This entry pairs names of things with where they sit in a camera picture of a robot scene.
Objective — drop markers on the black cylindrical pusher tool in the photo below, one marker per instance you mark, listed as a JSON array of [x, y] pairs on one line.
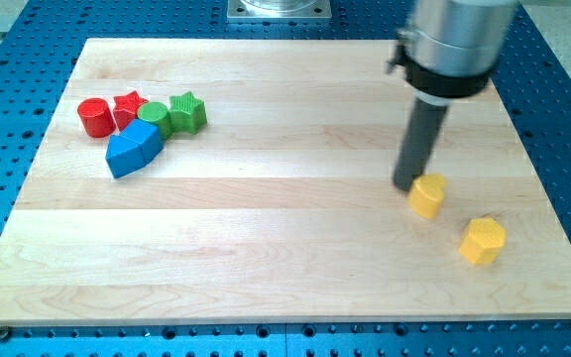
[[425, 121]]

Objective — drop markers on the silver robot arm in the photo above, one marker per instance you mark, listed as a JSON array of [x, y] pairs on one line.
[[448, 49]]

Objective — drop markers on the yellow heart block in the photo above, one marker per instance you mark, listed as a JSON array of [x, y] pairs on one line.
[[427, 194]]

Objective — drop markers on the yellow hexagon block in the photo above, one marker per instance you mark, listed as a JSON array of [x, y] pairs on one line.
[[482, 241]]

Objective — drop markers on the wooden board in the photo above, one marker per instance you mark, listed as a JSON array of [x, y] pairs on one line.
[[282, 208]]

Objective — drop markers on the green star block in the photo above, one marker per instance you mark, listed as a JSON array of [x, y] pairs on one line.
[[187, 113]]

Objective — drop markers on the green cylinder block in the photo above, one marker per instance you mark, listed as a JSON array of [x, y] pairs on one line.
[[156, 113]]

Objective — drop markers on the blue pentagon block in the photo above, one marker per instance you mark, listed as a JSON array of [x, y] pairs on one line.
[[147, 136]]

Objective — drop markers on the red star block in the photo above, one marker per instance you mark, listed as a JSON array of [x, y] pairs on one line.
[[126, 108]]

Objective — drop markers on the blue triangular block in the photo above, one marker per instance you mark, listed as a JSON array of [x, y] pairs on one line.
[[123, 156]]

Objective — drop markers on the red cylinder block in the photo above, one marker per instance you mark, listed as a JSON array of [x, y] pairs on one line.
[[96, 117]]

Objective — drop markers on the blue perforated table plate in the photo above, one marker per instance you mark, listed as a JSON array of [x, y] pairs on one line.
[[40, 43]]

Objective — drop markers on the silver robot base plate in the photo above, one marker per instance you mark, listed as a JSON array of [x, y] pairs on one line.
[[278, 9]]

